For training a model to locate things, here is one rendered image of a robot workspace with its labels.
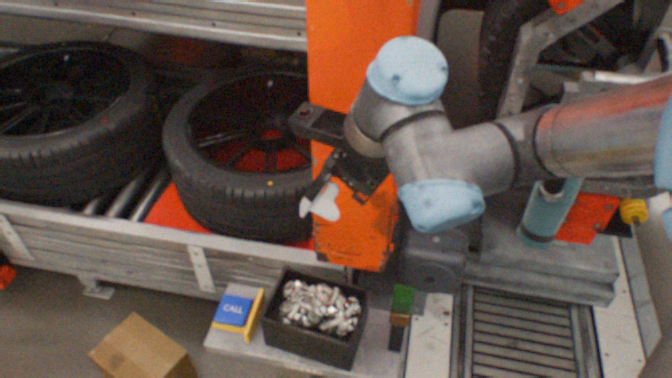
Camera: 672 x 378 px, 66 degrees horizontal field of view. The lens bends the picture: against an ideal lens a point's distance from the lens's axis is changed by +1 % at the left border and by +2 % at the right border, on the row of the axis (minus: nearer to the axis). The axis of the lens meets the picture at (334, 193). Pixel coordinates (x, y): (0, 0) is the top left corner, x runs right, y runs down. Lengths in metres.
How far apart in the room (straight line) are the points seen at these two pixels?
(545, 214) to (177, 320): 1.17
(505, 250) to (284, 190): 0.72
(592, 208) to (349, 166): 0.87
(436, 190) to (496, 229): 1.25
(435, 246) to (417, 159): 0.91
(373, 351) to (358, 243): 0.24
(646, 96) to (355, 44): 0.47
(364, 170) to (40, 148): 1.21
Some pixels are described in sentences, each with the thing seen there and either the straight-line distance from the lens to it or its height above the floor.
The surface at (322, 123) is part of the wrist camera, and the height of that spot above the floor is 1.06.
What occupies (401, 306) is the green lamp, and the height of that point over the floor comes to 0.64.
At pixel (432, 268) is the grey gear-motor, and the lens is 1.41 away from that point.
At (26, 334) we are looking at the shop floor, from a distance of 1.97.
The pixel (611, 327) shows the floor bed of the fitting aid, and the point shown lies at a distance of 1.83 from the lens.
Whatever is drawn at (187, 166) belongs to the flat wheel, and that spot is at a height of 0.50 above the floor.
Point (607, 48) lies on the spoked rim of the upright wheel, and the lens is 1.30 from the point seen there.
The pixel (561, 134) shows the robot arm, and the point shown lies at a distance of 0.51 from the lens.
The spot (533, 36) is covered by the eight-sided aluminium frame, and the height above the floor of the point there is 0.98.
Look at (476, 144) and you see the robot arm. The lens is 0.53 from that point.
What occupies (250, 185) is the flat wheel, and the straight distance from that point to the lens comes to 1.42.
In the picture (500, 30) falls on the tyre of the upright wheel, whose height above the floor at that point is 0.94.
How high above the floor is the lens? 1.50
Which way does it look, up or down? 46 degrees down
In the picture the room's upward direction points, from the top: straight up
